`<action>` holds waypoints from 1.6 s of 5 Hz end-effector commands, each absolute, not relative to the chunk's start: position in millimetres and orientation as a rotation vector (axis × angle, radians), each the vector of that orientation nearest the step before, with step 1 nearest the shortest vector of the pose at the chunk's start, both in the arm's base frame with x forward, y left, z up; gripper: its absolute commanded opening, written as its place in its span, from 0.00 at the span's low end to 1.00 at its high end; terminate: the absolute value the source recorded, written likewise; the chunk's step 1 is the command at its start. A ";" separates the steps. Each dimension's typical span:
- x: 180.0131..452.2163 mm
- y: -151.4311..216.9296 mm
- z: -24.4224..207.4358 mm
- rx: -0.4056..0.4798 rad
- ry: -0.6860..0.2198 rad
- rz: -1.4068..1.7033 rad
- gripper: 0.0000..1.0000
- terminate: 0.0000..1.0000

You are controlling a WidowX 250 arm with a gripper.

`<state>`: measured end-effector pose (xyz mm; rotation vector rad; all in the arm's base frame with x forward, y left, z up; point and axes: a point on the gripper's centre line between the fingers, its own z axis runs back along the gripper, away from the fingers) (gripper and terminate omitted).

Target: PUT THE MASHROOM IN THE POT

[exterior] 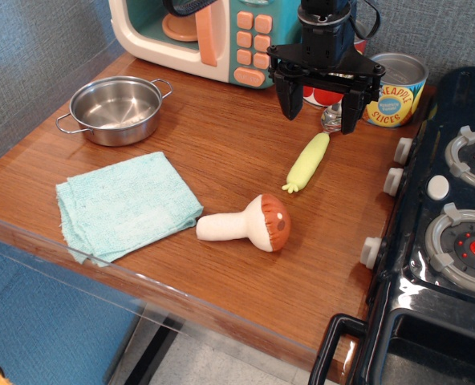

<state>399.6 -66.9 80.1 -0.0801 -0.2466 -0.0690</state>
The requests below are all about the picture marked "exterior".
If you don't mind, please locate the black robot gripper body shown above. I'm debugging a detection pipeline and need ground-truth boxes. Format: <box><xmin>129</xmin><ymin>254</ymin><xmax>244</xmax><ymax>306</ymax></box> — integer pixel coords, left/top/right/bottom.
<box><xmin>267</xmin><ymin>1</ymin><xmax>385</xmax><ymax>95</ymax></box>

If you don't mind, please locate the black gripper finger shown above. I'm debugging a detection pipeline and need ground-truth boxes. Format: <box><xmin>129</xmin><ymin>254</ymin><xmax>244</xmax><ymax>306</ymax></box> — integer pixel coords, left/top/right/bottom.
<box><xmin>341</xmin><ymin>90</ymin><xmax>369</xmax><ymax>135</ymax></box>
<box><xmin>274</xmin><ymin>73</ymin><xmax>303</xmax><ymax>120</ymax></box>

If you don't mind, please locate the plush mushroom toy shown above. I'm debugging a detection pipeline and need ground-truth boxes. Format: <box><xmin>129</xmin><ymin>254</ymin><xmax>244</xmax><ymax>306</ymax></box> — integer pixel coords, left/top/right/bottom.
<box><xmin>196</xmin><ymin>193</ymin><xmax>291</xmax><ymax>253</ymax></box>

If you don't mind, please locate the stainless steel pot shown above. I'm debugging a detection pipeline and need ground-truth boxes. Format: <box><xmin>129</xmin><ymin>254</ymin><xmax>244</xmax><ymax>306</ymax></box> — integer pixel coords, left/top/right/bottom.
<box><xmin>55</xmin><ymin>75</ymin><xmax>173</xmax><ymax>147</ymax></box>

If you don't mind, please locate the tomato sauce can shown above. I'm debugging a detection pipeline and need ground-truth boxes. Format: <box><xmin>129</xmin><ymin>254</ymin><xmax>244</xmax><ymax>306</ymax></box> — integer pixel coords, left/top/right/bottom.
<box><xmin>303</xmin><ymin>32</ymin><xmax>367</xmax><ymax>107</ymax></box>

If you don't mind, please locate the pineapple slices can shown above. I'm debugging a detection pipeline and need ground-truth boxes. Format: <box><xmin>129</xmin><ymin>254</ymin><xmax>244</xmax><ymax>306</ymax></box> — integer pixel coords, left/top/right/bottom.
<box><xmin>363</xmin><ymin>52</ymin><xmax>428</xmax><ymax>128</ymax></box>

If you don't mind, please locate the toy microwave teal and cream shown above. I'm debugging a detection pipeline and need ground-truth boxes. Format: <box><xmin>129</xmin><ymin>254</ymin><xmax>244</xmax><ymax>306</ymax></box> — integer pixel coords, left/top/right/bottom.
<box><xmin>109</xmin><ymin>1</ymin><xmax>301</xmax><ymax>89</ymax></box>

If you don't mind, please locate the light blue folded cloth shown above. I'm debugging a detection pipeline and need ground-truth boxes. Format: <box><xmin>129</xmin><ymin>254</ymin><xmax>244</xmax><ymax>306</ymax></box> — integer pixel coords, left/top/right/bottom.
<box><xmin>56</xmin><ymin>152</ymin><xmax>203</xmax><ymax>266</ymax></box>

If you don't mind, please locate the black toy stove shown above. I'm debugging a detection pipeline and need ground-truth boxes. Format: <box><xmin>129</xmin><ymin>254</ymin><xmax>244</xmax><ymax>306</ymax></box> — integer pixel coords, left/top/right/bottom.
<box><xmin>310</xmin><ymin>67</ymin><xmax>475</xmax><ymax>384</ymax></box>

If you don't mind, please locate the clear acrylic barrier panel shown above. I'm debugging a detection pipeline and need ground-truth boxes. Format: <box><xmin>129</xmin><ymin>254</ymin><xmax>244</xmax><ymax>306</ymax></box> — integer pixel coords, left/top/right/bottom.
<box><xmin>0</xmin><ymin>221</ymin><xmax>309</xmax><ymax>384</ymax></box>

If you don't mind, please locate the spoon with yellow-green handle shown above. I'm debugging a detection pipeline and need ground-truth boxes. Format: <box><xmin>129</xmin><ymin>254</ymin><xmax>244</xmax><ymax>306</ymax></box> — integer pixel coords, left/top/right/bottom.
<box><xmin>282</xmin><ymin>102</ymin><xmax>342</xmax><ymax>194</ymax></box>

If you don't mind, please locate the black cable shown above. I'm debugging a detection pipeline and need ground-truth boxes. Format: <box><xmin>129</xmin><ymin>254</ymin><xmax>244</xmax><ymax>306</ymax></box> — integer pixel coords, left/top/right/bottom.
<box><xmin>351</xmin><ymin>0</ymin><xmax>382</xmax><ymax>40</ymax></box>

